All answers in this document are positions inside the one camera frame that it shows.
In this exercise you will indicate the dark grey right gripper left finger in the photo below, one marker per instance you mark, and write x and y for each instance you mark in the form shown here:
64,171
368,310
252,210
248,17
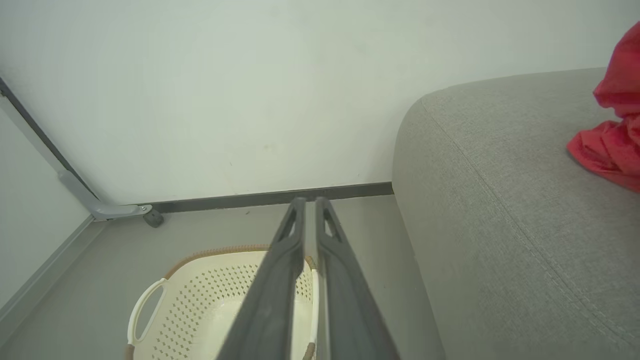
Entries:
270,310

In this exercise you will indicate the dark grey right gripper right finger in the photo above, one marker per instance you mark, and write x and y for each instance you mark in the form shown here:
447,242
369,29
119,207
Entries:
350,320

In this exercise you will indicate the red and white garment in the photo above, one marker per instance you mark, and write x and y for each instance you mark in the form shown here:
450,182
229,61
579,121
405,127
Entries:
622,75
610,150

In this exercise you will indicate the grey fabric sofa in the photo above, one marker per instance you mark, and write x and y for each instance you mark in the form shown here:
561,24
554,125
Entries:
500,225

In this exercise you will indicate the cream perforated laundry basket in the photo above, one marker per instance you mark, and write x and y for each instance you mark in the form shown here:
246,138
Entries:
200,300

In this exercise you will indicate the black baseboard strip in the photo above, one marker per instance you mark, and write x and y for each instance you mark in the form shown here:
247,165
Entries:
240,200

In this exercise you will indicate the black caster wheel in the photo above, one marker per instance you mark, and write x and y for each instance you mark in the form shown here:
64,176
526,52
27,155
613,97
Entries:
154,218

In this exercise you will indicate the grey metal partition foot bracket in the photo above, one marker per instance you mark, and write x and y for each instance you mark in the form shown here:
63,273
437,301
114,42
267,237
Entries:
107,211

